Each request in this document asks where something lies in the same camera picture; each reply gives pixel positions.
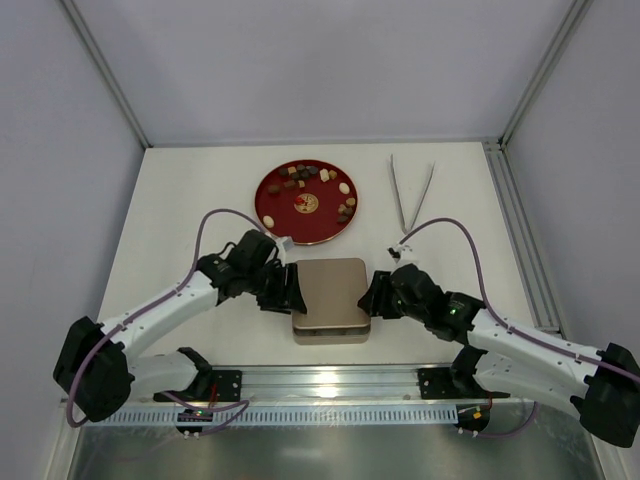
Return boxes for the round red lacquer tray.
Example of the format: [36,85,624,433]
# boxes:
[254,159,360,246]

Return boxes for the aluminium frame post right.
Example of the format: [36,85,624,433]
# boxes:
[499,0,594,149]

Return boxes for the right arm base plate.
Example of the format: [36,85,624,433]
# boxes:
[416,367,510,400]

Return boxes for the gold tin box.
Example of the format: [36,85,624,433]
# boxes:
[292,326,371,345]

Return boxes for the metal serving tongs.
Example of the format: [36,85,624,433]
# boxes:
[388,154,436,234]

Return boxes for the aluminium frame post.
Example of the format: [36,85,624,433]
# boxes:
[57,0,152,150]
[499,0,594,149]

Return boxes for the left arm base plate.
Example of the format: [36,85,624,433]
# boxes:
[208,369,243,404]

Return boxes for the gold tin lid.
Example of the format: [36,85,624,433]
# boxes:
[292,258,371,338]

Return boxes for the aluminium frame post left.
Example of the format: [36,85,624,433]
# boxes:
[57,0,152,150]

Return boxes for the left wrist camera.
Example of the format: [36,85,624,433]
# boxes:
[275,236,295,254]

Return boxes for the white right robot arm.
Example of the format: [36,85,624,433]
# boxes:
[358,264,639,448]

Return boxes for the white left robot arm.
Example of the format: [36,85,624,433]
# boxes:
[53,230,307,422]

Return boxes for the aluminium side rail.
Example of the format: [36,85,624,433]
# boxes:
[483,140,566,338]

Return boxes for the aluminium front rail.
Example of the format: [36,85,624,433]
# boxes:
[69,360,607,404]

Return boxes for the slotted cable duct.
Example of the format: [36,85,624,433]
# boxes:
[100,403,458,428]

